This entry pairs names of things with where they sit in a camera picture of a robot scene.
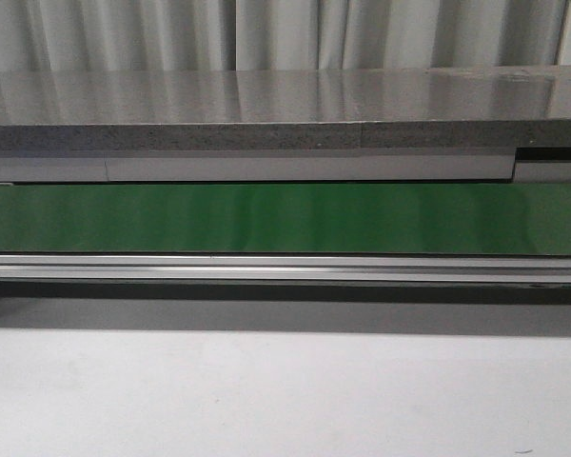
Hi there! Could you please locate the white conveyor back rail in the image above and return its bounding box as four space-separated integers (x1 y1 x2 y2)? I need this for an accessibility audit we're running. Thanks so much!
0 147 571 183

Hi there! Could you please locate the aluminium conveyor front rail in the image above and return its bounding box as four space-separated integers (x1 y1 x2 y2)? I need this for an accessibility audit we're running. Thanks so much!
0 254 571 286

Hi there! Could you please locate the grey stone counter slab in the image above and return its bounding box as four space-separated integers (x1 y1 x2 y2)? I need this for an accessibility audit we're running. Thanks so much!
0 66 571 150

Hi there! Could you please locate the green conveyor belt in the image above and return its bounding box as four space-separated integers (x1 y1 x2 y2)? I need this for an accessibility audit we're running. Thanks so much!
0 183 571 256

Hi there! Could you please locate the white pleated curtain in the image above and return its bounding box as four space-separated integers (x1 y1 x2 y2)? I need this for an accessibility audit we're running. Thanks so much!
0 0 571 71

